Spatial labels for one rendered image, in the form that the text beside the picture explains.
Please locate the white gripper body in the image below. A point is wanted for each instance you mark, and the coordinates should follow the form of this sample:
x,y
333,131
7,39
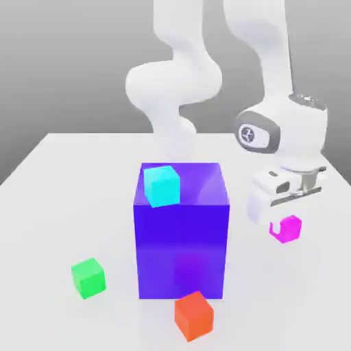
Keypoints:
x,y
260,209

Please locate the small magenta cube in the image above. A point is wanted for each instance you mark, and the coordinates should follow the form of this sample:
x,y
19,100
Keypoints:
x,y
289,229

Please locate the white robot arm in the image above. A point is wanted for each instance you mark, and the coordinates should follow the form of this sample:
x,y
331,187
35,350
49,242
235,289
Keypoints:
x,y
175,82

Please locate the small cyan cube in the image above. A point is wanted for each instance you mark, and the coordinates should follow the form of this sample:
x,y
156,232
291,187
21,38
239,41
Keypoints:
x,y
161,186

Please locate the small orange cube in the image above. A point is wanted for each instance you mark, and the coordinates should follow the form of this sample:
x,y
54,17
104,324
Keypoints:
x,y
194,316

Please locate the small green cube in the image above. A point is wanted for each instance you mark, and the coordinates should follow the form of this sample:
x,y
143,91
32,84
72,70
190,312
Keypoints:
x,y
89,278

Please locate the large purple box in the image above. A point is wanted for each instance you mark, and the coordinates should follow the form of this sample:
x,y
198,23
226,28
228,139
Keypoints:
x,y
181,246

